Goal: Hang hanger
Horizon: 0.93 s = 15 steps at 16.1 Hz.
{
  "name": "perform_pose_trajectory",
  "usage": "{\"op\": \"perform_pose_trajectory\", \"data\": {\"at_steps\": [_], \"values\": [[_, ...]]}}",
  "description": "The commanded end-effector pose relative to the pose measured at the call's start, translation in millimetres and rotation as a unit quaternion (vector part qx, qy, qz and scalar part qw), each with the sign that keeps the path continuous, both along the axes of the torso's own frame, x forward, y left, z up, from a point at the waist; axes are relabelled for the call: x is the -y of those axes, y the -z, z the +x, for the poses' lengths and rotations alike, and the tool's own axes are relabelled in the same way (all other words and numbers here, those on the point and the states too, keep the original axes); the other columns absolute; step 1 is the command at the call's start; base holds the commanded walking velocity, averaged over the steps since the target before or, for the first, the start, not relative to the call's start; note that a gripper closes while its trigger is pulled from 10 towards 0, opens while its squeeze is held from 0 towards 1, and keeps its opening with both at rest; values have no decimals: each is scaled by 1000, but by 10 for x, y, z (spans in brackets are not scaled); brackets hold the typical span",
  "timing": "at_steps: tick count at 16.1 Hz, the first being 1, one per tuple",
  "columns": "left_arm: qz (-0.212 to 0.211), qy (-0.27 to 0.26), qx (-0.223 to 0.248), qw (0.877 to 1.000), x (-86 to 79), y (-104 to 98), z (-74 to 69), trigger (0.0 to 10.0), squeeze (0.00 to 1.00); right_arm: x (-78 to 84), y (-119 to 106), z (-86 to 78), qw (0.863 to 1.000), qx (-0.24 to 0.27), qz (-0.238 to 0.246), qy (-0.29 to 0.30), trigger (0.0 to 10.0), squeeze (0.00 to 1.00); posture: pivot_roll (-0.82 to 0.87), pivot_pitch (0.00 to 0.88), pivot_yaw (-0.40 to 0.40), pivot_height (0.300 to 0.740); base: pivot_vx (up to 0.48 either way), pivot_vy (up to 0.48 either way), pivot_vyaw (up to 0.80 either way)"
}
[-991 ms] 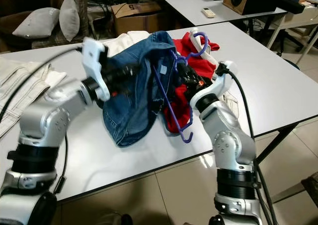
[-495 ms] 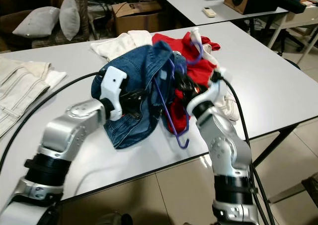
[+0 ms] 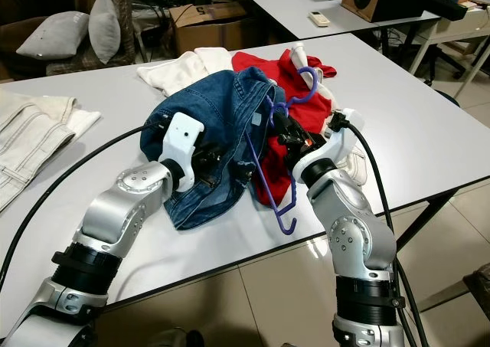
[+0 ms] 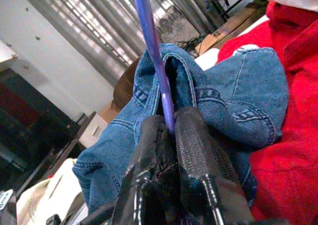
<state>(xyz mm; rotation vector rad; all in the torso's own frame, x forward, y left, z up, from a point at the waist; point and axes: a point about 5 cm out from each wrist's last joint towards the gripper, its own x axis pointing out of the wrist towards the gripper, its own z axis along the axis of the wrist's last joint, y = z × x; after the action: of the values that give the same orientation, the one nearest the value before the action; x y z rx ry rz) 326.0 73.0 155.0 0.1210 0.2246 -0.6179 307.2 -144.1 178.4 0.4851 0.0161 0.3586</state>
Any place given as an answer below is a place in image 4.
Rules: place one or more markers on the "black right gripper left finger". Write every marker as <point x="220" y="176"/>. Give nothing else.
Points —
<point x="154" y="145"/>

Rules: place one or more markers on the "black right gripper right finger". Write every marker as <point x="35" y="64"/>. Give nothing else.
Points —
<point x="191" y="140"/>

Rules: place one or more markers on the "blue denim jacket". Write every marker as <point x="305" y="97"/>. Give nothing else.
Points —
<point x="248" y="86"/>

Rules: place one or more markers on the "purple plastic hanger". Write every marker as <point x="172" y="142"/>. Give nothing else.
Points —
<point x="148" y="23"/>

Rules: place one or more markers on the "white cardboard box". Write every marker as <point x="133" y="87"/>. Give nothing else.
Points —
<point x="93" y="130"/>

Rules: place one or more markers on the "white cotton garment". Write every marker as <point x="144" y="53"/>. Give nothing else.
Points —
<point x="207" y="58"/>

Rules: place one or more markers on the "red cotton garment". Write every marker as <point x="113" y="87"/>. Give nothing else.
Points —
<point x="293" y="160"/>

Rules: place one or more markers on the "open cardboard box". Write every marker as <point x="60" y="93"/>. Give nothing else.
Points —
<point x="231" y="28"/>

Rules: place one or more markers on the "black cabinet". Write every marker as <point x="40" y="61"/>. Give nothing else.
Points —
<point x="24" y="125"/>

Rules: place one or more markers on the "grey striped curtain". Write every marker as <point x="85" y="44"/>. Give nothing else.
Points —
<point x="99" y="16"/>

